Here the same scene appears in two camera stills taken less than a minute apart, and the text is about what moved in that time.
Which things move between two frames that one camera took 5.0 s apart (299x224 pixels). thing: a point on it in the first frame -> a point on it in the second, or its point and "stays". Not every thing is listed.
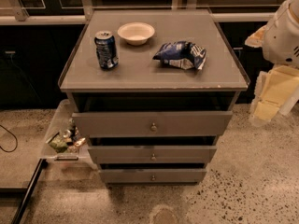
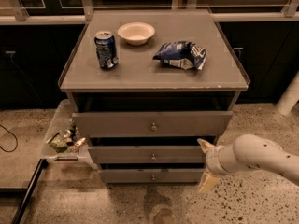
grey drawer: x=152 y=154 stays
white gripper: x=281 y=41 -> x=213 y=160
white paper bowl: x=135 y=33 stays
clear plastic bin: x=64 y=145 stays
